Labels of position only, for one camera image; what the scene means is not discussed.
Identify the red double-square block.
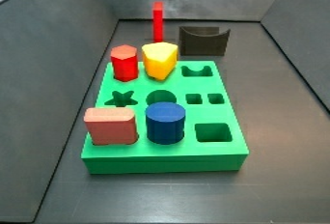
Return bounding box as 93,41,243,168
152,1,164,42

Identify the green shape sorter board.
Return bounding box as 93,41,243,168
81,61,248,174

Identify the blue cylinder block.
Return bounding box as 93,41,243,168
145,101,185,145

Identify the yellow rounded prism block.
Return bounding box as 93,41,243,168
141,42,177,80

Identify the pink rounded rectangular block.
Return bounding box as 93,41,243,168
84,107,137,146

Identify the red hexagonal prism block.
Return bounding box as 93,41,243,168
109,44,137,82

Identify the black curved holder stand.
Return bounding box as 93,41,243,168
179,26,231,56

